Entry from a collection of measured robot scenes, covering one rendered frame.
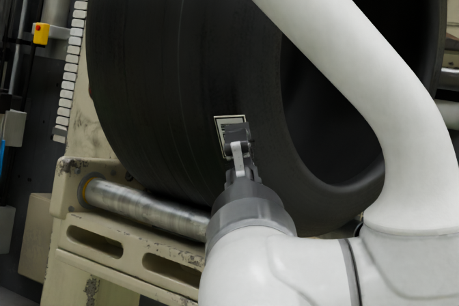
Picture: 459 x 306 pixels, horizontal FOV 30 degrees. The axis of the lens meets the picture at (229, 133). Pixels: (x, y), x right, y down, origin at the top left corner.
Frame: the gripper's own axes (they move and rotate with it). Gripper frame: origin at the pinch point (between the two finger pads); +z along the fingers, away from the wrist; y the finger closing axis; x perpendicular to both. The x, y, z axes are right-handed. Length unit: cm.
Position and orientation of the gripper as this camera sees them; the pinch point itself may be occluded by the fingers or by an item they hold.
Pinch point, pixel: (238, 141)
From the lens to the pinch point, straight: 102.1
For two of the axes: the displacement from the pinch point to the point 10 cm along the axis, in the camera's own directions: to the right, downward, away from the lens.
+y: 1.7, 8.8, 4.3
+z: -0.4, -4.3, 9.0
